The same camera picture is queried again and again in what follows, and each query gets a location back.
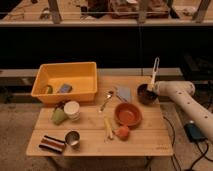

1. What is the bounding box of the yellow plastic tub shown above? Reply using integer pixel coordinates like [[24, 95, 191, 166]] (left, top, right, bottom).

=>
[[31, 62, 97, 104]]

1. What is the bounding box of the metal cup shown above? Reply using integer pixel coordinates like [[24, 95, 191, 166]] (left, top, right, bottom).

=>
[[65, 131, 80, 149]]

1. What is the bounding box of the purple bowl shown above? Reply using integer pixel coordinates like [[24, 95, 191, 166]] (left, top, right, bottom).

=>
[[137, 84, 158, 105]]

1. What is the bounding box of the green item in tub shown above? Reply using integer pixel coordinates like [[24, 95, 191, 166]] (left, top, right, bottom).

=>
[[45, 85, 53, 94]]

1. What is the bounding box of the black floor cable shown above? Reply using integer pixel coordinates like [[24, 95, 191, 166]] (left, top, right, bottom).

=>
[[162, 114, 213, 171]]

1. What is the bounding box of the black pedal box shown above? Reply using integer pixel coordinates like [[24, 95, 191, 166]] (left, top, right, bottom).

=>
[[184, 123, 206, 142]]

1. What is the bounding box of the wooden folding table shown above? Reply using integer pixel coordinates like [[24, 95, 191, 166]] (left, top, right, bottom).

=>
[[26, 76, 173, 157]]

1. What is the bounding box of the orange bowl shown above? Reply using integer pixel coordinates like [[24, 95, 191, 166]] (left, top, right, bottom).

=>
[[114, 103, 142, 127]]

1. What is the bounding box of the metal spoon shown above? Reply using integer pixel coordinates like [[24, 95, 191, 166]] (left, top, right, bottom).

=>
[[99, 91, 114, 112]]

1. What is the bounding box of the white handled dish brush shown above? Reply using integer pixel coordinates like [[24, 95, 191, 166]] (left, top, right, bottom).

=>
[[147, 57, 160, 93]]

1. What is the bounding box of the orange toy fruit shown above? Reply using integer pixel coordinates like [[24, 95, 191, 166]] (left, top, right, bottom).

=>
[[115, 126, 130, 140]]

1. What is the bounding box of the yellow utensil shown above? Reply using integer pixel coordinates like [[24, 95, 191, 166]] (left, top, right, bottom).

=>
[[104, 116, 113, 140]]

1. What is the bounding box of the white paper cup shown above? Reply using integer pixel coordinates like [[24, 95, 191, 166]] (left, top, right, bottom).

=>
[[64, 101, 80, 121]]

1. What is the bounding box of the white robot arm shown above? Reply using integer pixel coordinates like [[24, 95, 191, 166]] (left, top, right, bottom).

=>
[[152, 81, 213, 143]]

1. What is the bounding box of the blue sponge in tub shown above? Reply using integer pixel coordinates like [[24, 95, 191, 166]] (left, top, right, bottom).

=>
[[58, 84, 72, 93]]

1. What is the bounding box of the green cup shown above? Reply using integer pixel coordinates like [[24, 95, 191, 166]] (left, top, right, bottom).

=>
[[51, 108, 68, 125]]

